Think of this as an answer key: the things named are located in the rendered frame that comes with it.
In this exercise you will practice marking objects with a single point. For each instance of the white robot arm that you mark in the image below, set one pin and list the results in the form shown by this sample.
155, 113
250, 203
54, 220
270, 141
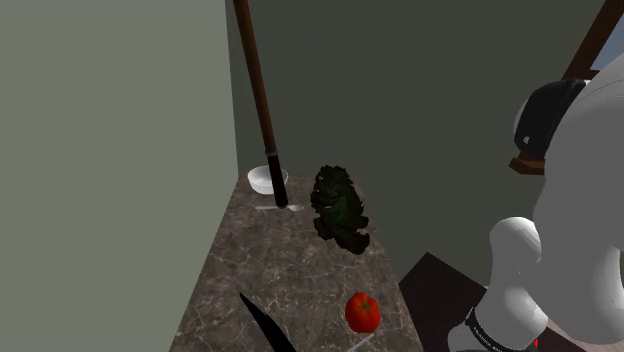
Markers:
580, 204

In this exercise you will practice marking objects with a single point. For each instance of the silver spoon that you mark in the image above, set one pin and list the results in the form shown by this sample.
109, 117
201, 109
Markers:
295, 208

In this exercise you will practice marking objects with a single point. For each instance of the dark green lettuce head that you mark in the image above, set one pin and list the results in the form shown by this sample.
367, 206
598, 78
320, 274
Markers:
339, 209

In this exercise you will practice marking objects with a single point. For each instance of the white bowl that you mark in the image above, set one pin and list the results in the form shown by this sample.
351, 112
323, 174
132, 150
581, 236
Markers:
261, 181

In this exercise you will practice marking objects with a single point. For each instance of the brown baseball bat, black grip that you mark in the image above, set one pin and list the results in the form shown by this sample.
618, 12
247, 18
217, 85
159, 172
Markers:
258, 92

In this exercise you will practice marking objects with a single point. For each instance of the red tomato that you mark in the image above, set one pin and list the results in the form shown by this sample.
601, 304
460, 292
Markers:
362, 314

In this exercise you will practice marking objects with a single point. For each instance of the dark robot stand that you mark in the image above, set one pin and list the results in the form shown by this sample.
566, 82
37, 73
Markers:
438, 297

